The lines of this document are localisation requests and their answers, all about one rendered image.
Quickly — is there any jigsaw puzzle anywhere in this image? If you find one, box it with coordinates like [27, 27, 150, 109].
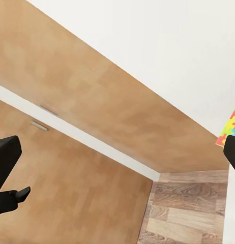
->
[216, 109, 235, 147]

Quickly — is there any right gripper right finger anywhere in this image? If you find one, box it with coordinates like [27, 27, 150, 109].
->
[223, 135, 235, 169]

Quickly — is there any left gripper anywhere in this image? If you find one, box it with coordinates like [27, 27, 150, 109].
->
[0, 187, 31, 214]

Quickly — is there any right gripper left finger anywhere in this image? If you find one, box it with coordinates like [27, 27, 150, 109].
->
[0, 135, 22, 189]

